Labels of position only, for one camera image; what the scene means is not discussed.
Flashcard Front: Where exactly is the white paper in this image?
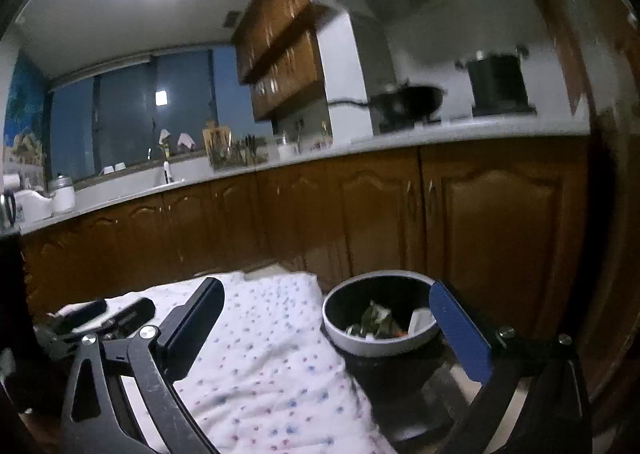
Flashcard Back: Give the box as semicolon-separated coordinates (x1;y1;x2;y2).
409;308;437;335

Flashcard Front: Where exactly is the brown wooden cabinet door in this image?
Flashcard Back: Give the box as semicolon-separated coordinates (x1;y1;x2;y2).
207;171;262;271
257;164;346;275
420;139;594;341
340;151;426;285

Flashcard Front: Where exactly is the white countertop appliance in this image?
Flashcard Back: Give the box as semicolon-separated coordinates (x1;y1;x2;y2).
11;188;55;225

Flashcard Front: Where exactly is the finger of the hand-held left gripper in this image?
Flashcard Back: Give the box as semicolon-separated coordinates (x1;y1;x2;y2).
52;300;109;333
102;298;156;333

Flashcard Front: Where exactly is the white canister with metal lid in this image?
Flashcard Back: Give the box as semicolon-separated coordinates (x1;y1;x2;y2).
47;174;77;213

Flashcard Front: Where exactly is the wooden kitchen cabinet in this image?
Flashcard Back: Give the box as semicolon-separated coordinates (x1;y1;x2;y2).
20;136;596;341
231;0;383;123

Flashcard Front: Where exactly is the wooden lower kitchen cabinet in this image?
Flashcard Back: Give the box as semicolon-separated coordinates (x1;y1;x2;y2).
20;136;596;341

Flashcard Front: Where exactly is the blue wall poster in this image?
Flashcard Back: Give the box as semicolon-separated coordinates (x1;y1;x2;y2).
1;52;52;171

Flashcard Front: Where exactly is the wooden upper kitchen cabinet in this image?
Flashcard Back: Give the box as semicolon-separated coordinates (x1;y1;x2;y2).
231;0;383;123

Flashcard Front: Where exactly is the black cooking pot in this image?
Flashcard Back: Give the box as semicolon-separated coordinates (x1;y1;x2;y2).
455;48;532;117

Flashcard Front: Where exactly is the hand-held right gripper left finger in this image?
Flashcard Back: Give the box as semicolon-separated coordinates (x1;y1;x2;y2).
60;278;227;454

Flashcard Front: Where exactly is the white kitchen countertop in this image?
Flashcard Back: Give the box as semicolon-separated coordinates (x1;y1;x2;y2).
20;115;592;235

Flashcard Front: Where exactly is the kitchen window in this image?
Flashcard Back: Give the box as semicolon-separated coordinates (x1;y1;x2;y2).
49;46;253;181

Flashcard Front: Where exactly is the black wok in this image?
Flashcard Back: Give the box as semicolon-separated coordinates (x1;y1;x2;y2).
327;84;447;133

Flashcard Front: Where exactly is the green wrapper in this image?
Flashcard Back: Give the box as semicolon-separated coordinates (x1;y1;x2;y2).
347;301;398;337

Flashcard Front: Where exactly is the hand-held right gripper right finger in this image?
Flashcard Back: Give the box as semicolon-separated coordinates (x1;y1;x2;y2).
429;280;594;454

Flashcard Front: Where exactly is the round white waste bin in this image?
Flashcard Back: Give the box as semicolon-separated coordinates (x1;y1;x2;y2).
321;270;444;359

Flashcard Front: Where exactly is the white floral blanket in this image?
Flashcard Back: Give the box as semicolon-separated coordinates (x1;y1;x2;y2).
50;271;401;454

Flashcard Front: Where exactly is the wooden utensil holder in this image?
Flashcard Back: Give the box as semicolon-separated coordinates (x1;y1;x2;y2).
202;120;234;169

